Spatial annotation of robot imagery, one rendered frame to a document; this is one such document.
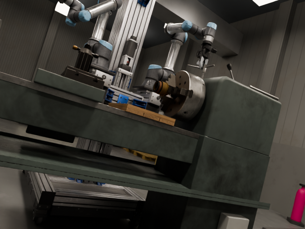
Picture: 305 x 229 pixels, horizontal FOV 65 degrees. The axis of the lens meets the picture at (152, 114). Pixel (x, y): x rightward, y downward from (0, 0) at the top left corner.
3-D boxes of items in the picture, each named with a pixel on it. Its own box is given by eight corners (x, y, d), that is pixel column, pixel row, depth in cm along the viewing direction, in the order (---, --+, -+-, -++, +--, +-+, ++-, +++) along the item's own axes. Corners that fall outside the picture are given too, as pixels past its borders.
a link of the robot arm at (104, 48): (100, 54, 183) (106, 38, 184) (90, 54, 191) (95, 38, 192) (111, 61, 193) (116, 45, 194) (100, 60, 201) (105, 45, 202)
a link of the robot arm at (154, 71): (143, 77, 220) (147, 63, 221) (155, 82, 226) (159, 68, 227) (149, 76, 209) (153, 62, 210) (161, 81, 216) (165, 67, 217)
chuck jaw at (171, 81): (175, 92, 160) (175, 78, 166) (180, 89, 156) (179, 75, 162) (162, 87, 155) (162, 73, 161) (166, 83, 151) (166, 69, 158)
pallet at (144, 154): (170, 165, 718) (171, 161, 719) (144, 160, 668) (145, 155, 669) (147, 155, 835) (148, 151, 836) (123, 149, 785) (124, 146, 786)
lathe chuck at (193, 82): (166, 112, 176) (184, 72, 170) (187, 127, 148) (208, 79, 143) (156, 108, 172) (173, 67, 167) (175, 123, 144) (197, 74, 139)
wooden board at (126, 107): (147, 121, 168) (149, 115, 168) (174, 126, 135) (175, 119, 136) (106, 108, 155) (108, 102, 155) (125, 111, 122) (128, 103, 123)
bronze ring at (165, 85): (166, 84, 157) (154, 79, 153) (173, 83, 149) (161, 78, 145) (162, 97, 157) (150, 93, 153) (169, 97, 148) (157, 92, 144)
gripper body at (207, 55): (202, 61, 187) (206, 46, 188) (209, 59, 179) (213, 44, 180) (194, 57, 184) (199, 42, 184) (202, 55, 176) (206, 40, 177)
